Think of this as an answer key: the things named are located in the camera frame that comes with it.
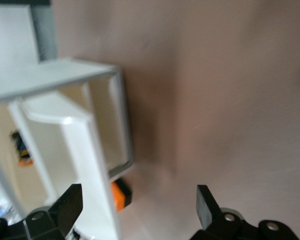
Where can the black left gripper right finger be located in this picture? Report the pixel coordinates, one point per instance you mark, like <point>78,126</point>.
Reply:
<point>210,215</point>

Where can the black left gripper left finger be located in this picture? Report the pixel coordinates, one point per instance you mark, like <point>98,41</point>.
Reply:
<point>65,212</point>

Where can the white plastic drawer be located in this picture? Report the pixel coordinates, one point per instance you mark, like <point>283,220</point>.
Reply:
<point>85,155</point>

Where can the red push button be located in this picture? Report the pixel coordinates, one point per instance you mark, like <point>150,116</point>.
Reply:
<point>22,152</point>

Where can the white drawer cabinet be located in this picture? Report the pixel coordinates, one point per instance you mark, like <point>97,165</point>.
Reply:
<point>65,72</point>

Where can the orange box with hole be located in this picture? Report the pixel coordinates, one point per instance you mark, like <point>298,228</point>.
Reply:
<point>117,197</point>

